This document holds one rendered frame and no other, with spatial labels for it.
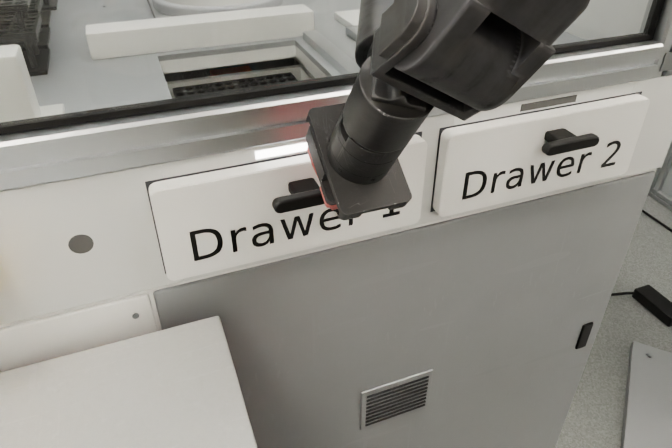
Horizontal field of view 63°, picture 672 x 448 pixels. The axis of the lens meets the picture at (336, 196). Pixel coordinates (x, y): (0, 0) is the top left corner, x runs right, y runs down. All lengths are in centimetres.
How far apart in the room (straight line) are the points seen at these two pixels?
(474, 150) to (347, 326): 28
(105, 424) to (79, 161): 24
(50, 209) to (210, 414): 24
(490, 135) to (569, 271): 35
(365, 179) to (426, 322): 40
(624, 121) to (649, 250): 145
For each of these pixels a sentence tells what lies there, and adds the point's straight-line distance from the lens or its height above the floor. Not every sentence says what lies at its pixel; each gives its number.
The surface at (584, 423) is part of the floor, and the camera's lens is 158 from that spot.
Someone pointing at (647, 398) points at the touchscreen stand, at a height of 3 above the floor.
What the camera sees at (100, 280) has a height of 83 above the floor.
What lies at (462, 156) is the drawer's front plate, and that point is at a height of 90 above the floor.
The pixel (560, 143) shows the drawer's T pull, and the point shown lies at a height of 91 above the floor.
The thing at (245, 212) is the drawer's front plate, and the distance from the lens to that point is 56.
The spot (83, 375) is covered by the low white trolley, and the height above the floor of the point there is 76.
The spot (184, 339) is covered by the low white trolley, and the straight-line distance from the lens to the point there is 62.
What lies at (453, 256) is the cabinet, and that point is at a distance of 75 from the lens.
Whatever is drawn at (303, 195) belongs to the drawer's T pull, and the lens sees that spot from 53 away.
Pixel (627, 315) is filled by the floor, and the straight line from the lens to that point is 190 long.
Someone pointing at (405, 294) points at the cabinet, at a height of 69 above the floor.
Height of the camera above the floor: 120
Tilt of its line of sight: 33 degrees down
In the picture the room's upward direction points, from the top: straight up
